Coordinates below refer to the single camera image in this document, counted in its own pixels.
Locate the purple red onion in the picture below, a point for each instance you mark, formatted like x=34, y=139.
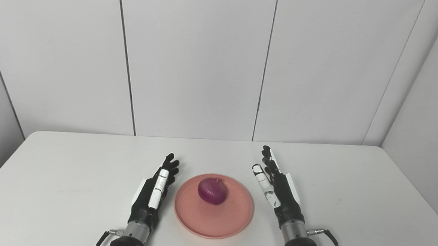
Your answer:
x=212, y=190

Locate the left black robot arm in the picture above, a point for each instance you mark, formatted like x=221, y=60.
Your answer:
x=130, y=238

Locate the pink round plate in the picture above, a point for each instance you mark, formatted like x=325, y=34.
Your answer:
x=214, y=205

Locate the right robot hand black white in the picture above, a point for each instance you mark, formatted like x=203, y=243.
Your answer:
x=280, y=195

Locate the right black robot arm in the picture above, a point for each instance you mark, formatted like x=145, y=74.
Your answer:
x=300, y=243

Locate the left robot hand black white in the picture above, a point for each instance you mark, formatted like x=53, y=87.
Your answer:
x=151, y=198

